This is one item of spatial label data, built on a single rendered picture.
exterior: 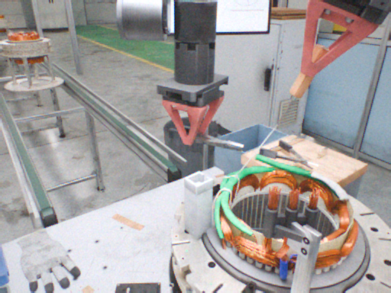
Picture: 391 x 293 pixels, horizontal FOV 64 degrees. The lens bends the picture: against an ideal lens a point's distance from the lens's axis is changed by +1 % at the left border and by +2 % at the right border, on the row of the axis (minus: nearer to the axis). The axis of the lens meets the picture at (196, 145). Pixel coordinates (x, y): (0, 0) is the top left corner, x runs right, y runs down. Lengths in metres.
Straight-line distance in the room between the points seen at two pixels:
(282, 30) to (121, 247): 2.12
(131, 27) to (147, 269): 0.60
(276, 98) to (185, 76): 2.36
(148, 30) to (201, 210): 0.25
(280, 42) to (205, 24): 2.24
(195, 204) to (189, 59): 0.19
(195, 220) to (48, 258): 0.55
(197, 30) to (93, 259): 0.67
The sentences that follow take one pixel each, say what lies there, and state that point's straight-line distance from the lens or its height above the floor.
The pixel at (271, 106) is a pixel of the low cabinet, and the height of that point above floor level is 0.51.
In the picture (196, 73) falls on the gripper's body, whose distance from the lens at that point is 0.43.
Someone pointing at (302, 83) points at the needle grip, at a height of 1.31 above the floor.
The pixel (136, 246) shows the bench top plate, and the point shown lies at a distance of 0.91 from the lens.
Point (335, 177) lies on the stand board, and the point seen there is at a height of 1.06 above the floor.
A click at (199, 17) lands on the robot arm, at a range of 0.42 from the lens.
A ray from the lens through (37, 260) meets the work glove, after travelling 0.92.
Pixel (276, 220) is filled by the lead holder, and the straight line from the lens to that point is 0.31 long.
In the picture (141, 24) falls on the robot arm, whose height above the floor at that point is 1.37.
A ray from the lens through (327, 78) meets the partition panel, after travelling 3.11.
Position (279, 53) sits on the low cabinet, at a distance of 2.67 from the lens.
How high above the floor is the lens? 1.41
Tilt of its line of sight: 26 degrees down
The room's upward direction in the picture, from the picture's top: straight up
